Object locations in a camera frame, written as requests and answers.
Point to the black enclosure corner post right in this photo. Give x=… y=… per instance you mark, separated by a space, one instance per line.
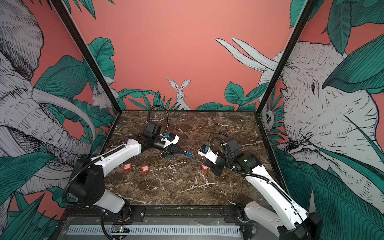
x=302 y=21

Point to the white slotted cable duct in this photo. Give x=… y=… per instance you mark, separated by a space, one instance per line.
x=153 y=230

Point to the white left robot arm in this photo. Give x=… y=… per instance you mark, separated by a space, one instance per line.
x=87 y=181

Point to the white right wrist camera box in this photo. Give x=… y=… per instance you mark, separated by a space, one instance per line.
x=206 y=152

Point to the black enclosure corner post left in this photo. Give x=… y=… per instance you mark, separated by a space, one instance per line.
x=63 y=13

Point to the red padlock far left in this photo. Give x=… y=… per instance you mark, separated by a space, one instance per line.
x=127 y=167

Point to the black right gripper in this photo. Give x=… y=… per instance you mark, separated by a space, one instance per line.
x=217 y=171

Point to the black enclosure corner post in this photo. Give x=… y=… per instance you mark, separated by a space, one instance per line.
x=302 y=21
x=63 y=13

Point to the red padlock left front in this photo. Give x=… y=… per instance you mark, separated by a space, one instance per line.
x=145 y=169

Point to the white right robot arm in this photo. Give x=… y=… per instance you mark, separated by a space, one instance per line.
x=288 y=220

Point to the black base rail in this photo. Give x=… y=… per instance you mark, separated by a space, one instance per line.
x=137 y=213

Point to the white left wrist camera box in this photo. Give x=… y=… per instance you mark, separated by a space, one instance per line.
x=170 y=139

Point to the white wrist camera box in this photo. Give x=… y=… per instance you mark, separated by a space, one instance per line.
x=206 y=152
x=170 y=139

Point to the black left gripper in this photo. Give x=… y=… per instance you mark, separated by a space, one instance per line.
x=173 y=151

